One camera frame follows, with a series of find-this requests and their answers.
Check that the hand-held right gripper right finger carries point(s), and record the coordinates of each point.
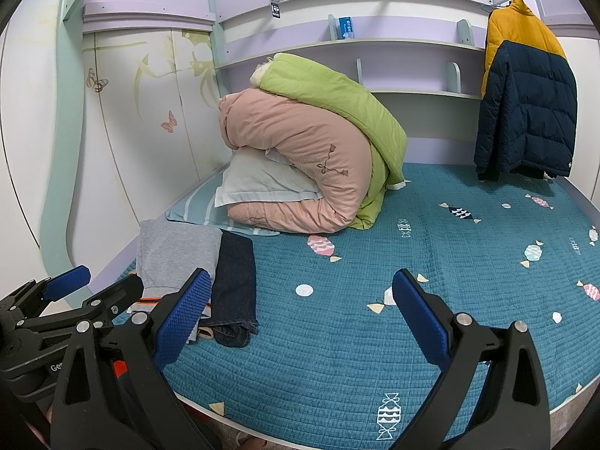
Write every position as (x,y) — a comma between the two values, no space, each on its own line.
(419,314)

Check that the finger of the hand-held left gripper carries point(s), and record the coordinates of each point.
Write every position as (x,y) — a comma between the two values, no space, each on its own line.
(68,282)
(117,297)

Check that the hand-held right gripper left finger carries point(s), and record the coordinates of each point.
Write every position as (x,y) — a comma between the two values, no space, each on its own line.
(183,318)

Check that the grey and navy zip jacket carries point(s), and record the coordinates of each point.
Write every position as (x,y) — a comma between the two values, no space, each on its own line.
(178,253)

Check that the clothes hanger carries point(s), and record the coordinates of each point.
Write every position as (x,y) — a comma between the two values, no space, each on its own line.
(492,7)

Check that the dark blue jeans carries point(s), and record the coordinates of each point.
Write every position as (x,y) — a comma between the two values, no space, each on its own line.
(234,281)

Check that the teal candy print bed cover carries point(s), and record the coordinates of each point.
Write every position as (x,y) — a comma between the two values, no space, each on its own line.
(422,243)

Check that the light blue striped pillow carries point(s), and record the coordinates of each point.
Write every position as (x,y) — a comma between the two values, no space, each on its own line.
(197,206)

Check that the white wardrobe with butterfly decor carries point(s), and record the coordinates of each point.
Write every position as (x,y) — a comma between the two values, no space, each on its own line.
(117,150)

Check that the white pillow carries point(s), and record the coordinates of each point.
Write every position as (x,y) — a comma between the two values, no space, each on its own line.
(253,183)

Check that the pink quilt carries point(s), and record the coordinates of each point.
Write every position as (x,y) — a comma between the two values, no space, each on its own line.
(290,150)

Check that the green quilt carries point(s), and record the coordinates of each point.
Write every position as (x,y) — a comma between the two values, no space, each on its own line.
(337,93)

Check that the yellow and navy puffer jacket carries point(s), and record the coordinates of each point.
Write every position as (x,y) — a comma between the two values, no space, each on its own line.
(525,103)

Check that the lilac headboard shelf unit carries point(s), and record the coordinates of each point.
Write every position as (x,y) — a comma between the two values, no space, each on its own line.
(412,70)

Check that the blue box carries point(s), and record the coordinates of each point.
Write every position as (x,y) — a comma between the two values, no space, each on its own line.
(346,28)

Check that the small dark hanging tag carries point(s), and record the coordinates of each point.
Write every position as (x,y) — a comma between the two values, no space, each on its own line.
(276,10)

